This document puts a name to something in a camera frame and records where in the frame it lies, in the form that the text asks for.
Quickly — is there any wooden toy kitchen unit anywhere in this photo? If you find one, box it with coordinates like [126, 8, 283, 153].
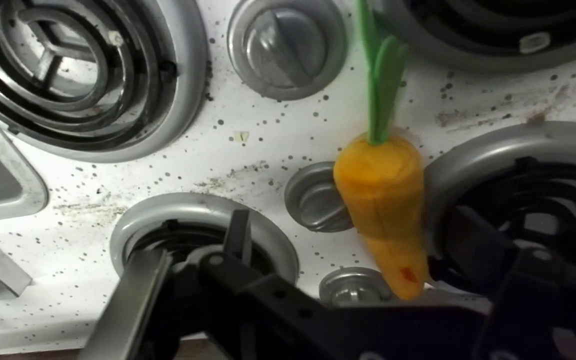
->
[0, 0, 576, 360]

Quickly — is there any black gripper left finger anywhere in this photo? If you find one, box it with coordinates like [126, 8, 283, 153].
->
[77, 208, 345, 360]

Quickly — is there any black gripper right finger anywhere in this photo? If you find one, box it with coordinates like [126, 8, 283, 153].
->
[434, 204, 576, 360]

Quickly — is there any black toy stove burner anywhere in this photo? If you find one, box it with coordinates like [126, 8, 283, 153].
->
[0, 0, 213, 164]
[108, 190, 303, 287]
[380, 0, 576, 76]
[424, 121, 576, 272]

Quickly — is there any grey stove top knob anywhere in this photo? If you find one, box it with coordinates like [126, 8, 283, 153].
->
[319, 267, 396, 309]
[283, 161, 357, 234]
[227, 0, 351, 102]

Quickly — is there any grey toy sink basin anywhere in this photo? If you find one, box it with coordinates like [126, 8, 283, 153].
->
[0, 106, 52, 229]

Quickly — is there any yellow toy carrot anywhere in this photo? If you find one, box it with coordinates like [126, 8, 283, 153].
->
[333, 0, 433, 304]

